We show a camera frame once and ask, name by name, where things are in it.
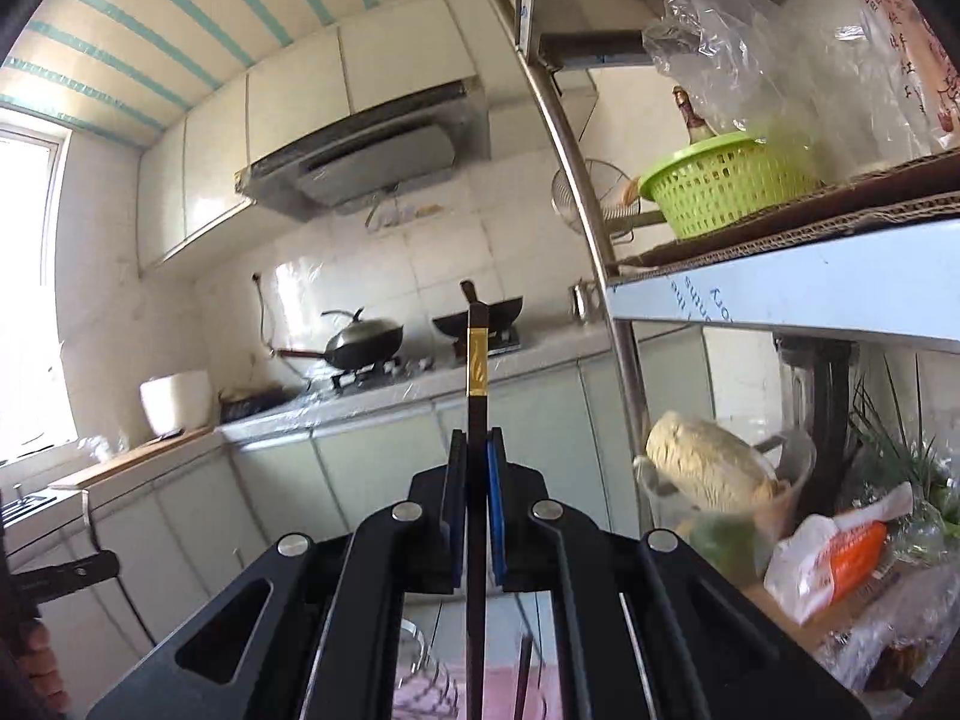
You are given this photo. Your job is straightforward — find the pink plastic utensil cup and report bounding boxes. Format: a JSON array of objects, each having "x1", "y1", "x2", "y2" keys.
[{"x1": 480, "y1": 660, "x2": 560, "y2": 720}]

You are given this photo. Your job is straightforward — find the stainless steel kettle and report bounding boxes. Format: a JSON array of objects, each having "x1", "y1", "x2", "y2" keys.
[{"x1": 571, "y1": 277, "x2": 601, "y2": 325}]

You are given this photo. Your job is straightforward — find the dark chopstick gold band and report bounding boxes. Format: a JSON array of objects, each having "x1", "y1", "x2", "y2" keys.
[{"x1": 463, "y1": 304, "x2": 492, "y2": 720}]

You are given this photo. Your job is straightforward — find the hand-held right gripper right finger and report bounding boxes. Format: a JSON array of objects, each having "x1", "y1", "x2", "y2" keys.
[{"x1": 486, "y1": 426, "x2": 871, "y2": 720}]

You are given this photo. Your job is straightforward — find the white bag orange label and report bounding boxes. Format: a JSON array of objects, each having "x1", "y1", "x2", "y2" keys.
[{"x1": 763, "y1": 480, "x2": 916, "y2": 623}]

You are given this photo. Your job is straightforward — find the glass wall shelf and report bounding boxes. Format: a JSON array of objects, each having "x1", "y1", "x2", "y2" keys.
[{"x1": 366, "y1": 195, "x2": 443, "y2": 230}]

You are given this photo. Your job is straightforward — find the crumpled clear plastic bag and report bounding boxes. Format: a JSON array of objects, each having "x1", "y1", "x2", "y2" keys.
[{"x1": 817, "y1": 562, "x2": 960, "y2": 698}]

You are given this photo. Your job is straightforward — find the corrugated cardboard sheet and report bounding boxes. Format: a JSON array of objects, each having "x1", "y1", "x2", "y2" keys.
[{"x1": 615, "y1": 150, "x2": 960, "y2": 271}]

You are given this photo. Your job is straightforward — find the gas stove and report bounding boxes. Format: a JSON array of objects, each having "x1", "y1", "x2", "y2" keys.
[{"x1": 330, "y1": 330, "x2": 522, "y2": 395}]

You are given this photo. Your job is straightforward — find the grey range hood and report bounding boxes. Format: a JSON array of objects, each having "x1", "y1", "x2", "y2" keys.
[{"x1": 232, "y1": 79, "x2": 492, "y2": 222}]

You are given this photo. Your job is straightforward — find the green chives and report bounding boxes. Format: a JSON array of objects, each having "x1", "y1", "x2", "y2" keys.
[{"x1": 851, "y1": 360, "x2": 960, "y2": 526}]

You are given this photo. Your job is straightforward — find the steel shelving unit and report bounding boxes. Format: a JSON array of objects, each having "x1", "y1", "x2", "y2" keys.
[{"x1": 457, "y1": 0, "x2": 960, "y2": 720}]

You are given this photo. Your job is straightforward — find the black blender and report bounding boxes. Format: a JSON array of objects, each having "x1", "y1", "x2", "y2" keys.
[{"x1": 776, "y1": 341, "x2": 860, "y2": 511}]

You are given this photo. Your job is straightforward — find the wire mesh strainer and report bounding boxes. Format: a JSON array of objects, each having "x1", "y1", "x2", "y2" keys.
[{"x1": 551, "y1": 157, "x2": 638, "y2": 241}]

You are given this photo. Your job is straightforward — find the brown cardboard sheet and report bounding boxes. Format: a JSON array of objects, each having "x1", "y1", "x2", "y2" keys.
[{"x1": 742, "y1": 577, "x2": 960, "y2": 691}]

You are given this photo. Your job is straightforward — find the green bell pepper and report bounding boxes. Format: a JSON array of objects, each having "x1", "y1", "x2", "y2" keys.
[{"x1": 686, "y1": 514, "x2": 758, "y2": 578}]

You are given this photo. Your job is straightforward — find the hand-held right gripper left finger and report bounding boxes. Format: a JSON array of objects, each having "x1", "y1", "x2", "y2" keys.
[{"x1": 86, "y1": 427, "x2": 470, "y2": 720}]

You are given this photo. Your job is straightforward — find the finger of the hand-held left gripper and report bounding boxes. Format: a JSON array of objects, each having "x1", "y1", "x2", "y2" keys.
[{"x1": 22, "y1": 549, "x2": 122, "y2": 605}]

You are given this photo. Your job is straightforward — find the white wall cabinets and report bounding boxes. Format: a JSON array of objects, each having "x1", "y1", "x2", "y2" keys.
[{"x1": 135, "y1": 0, "x2": 488, "y2": 275}]

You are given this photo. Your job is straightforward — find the white printed plastic bag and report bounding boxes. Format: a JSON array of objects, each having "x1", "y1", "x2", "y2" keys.
[{"x1": 765, "y1": 0, "x2": 960, "y2": 158}]

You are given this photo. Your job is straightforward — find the clear plastic container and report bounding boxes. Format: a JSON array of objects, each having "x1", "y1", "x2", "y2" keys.
[{"x1": 634, "y1": 427, "x2": 818, "y2": 586}]

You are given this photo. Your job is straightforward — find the large clear plastic bag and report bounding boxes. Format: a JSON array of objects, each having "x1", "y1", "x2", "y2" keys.
[{"x1": 641, "y1": 0, "x2": 931, "y2": 166}]

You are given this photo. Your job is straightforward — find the white rice cooker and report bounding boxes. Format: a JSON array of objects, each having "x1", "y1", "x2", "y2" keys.
[{"x1": 139, "y1": 370, "x2": 211, "y2": 437}]

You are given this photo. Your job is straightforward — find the black wok wooden handle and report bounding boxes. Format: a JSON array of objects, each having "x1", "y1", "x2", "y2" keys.
[{"x1": 433, "y1": 280, "x2": 526, "y2": 350}]

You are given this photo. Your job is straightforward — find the kitchen counter with cabinets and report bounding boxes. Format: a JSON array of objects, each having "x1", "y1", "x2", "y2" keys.
[{"x1": 0, "y1": 322, "x2": 721, "y2": 661}]

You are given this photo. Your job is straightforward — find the green plastic basket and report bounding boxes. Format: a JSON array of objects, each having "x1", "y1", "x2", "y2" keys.
[{"x1": 637, "y1": 131, "x2": 822, "y2": 241}]

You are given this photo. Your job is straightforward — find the person's left hand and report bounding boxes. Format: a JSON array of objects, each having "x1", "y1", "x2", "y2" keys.
[{"x1": 19, "y1": 621, "x2": 74, "y2": 715}]

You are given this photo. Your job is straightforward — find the napa cabbage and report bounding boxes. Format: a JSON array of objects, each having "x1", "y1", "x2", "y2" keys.
[{"x1": 645, "y1": 412, "x2": 781, "y2": 515}]

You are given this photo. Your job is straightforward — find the black wok with lid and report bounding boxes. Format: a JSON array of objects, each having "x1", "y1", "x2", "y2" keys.
[{"x1": 271, "y1": 307, "x2": 406, "y2": 372}]

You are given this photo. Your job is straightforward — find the window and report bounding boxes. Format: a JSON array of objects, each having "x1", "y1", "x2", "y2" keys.
[{"x1": 0, "y1": 109, "x2": 80, "y2": 466}]

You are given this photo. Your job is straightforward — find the dark shallow pan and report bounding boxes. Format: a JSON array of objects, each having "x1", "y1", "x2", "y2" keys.
[{"x1": 219, "y1": 386, "x2": 290, "y2": 422}]

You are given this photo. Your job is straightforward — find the glass bottle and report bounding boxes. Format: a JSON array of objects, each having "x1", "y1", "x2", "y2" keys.
[{"x1": 671, "y1": 86, "x2": 721, "y2": 143}]

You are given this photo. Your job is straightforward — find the black power cord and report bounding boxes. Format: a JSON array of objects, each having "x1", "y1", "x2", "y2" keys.
[{"x1": 253, "y1": 274, "x2": 308, "y2": 391}]

